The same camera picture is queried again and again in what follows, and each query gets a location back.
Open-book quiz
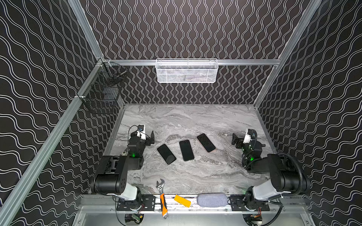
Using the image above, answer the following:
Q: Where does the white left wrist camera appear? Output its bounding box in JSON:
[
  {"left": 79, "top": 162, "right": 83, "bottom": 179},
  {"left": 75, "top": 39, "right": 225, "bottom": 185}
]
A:
[{"left": 137, "top": 125, "right": 147, "bottom": 140}]

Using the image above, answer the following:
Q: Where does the orange handled adjustable wrench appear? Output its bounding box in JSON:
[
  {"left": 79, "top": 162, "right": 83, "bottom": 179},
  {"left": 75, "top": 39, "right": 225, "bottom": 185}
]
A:
[{"left": 156, "top": 179, "right": 168, "bottom": 219}]

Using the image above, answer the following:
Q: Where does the pink phone case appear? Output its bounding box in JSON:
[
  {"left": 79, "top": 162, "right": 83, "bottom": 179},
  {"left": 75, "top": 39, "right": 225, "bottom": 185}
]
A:
[{"left": 196, "top": 133, "right": 217, "bottom": 153}]

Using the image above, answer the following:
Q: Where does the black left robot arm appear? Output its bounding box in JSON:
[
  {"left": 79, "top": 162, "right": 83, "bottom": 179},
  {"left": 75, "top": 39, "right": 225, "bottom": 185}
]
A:
[{"left": 91, "top": 130, "right": 155, "bottom": 211}]

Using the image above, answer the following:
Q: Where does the black wire basket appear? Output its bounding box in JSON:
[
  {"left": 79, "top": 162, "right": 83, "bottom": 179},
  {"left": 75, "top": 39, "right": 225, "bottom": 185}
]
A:
[{"left": 81, "top": 62, "right": 128, "bottom": 115}]

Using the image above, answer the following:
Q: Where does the left black phone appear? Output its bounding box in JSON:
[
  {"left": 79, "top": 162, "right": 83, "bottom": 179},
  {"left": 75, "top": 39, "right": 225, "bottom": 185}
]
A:
[{"left": 157, "top": 144, "right": 177, "bottom": 165}]

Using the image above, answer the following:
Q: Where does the grey fabric pouch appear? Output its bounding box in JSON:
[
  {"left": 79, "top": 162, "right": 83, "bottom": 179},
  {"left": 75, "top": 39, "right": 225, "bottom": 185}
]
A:
[{"left": 197, "top": 193, "right": 228, "bottom": 208}]

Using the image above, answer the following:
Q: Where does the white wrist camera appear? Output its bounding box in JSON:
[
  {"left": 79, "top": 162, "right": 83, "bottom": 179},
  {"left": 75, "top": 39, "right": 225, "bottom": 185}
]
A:
[
  {"left": 137, "top": 125, "right": 147, "bottom": 140},
  {"left": 243, "top": 129, "right": 253, "bottom": 144}
]

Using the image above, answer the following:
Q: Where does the white mesh basket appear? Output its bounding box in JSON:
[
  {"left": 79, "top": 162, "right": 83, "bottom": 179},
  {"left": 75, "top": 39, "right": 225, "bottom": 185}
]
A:
[{"left": 155, "top": 58, "right": 219, "bottom": 83}]

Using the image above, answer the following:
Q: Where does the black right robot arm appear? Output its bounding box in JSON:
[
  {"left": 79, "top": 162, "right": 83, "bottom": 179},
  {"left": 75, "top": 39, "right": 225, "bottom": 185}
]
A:
[{"left": 232, "top": 130, "right": 311, "bottom": 211}]

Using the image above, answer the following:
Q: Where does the black phone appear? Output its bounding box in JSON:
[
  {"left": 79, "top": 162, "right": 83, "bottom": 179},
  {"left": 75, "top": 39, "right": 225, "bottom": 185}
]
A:
[
  {"left": 179, "top": 140, "right": 195, "bottom": 162},
  {"left": 157, "top": 144, "right": 177, "bottom": 165}
]

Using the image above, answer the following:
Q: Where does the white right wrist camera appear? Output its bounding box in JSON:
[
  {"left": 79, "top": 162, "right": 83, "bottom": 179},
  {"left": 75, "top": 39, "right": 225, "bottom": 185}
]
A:
[{"left": 243, "top": 129, "right": 253, "bottom": 144}]

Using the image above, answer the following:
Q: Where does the middle black phone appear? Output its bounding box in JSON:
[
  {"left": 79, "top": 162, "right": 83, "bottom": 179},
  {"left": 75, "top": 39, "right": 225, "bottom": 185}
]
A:
[{"left": 179, "top": 140, "right": 195, "bottom": 162}]

